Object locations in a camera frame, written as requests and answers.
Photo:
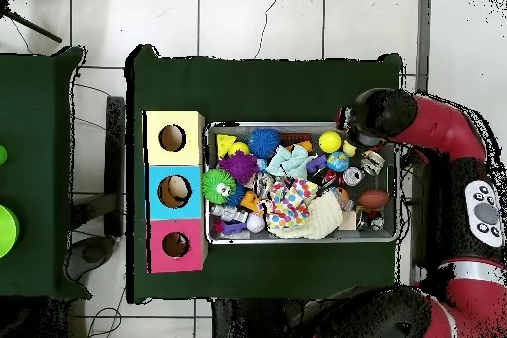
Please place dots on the crushed silver drink can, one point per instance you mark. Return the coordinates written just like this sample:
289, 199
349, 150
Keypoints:
263, 184

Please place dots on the cream white cloth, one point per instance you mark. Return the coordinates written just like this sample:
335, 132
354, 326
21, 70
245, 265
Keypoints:
323, 219

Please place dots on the green spiky ball with eyes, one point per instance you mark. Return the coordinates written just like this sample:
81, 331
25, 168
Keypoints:
214, 185

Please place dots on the lime green bowl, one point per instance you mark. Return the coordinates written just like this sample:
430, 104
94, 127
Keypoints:
7, 231

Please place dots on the black tripod leg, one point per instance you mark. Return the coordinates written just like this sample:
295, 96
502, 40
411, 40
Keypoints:
35, 28

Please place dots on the yellow ball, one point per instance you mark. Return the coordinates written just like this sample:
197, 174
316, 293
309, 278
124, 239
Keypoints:
329, 141

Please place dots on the small green object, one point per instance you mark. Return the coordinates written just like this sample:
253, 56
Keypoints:
2, 154

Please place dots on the light blue cloth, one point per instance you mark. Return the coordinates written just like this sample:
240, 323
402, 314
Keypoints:
291, 161

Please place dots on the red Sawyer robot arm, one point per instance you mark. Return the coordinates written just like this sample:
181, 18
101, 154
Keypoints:
439, 128

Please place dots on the purple spiky toy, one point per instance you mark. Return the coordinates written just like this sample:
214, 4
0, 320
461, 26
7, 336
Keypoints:
239, 165

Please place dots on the shallow clear mesh bin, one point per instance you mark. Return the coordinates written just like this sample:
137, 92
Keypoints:
301, 239

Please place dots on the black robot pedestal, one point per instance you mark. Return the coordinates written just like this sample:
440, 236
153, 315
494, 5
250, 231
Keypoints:
253, 322

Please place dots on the blue spiky ball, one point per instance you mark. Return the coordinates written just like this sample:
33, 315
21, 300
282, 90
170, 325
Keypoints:
263, 143
237, 195

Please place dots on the pale yellow plush toy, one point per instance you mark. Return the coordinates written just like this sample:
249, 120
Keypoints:
349, 149

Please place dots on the wooden box with three holes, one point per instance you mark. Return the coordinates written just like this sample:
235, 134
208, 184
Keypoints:
186, 155

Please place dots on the dark green side tablecloth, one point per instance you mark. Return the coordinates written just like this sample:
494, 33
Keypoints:
35, 155

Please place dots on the silver toy robot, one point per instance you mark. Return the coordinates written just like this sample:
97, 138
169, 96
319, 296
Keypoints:
229, 214

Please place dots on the colourful patterned cloth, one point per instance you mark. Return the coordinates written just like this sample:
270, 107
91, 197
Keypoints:
291, 203

